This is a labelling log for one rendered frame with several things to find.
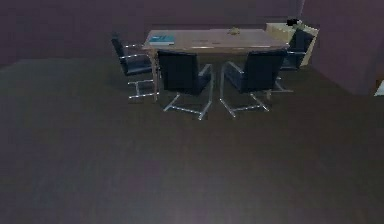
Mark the teal book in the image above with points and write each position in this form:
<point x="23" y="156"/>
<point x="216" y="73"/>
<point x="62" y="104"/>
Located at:
<point x="161" y="40"/>

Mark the black chrome-frame chair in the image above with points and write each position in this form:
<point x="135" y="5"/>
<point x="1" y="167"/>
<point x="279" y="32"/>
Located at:
<point x="260" y="71"/>
<point x="298" y="50"/>
<point x="181" y="73"/>
<point x="134" y="63"/>

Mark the small olive-brown object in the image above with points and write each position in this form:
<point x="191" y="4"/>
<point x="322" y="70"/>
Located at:
<point x="233" y="31"/>

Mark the brown wooden dining table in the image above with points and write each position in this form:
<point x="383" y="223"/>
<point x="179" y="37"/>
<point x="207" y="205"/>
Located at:
<point x="213" y="40"/>

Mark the small black object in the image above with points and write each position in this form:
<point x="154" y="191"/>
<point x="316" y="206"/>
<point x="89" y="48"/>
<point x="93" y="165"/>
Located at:
<point x="292" y="22"/>

